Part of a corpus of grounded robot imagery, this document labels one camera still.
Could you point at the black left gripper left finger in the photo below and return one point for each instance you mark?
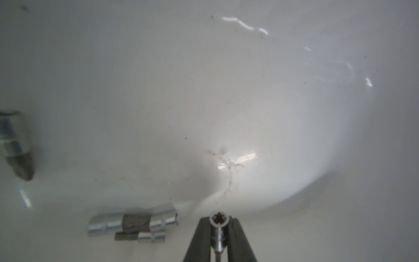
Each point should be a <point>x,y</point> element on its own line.
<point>199,249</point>

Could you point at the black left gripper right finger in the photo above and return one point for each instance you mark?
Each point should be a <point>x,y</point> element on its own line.
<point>239,249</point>

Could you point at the silver bit cluster left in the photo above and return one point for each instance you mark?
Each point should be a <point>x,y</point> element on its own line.
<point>219,233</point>

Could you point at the white plastic storage box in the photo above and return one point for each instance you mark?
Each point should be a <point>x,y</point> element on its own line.
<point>300,118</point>

